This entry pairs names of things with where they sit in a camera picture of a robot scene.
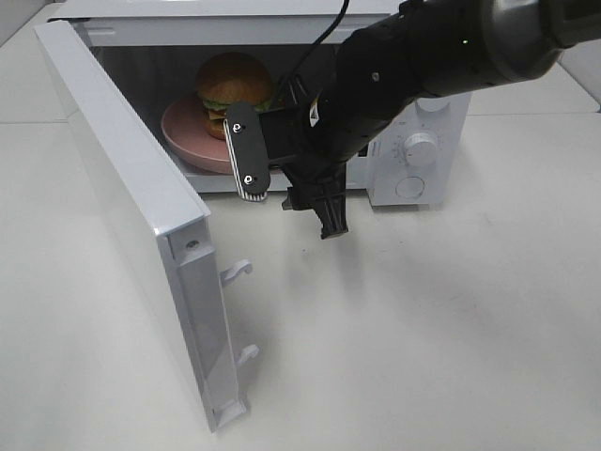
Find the pink round plate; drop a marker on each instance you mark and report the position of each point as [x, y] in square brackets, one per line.
[195, 135]

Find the round white door-release button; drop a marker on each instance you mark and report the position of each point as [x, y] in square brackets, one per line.
[410, 188]

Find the lower white microwave knob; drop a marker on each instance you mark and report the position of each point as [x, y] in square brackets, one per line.
[421, 149]

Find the white microwave oven body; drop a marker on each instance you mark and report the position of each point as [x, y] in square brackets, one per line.
[130, 67]

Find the white microwave door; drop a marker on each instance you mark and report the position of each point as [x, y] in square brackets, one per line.
[159, 223]

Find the burger with lettuce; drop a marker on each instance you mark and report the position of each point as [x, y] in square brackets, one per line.
[228, 78]

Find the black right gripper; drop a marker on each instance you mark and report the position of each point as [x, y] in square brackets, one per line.
[334, 127]

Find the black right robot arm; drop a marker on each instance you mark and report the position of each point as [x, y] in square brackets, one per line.
[427, 49]

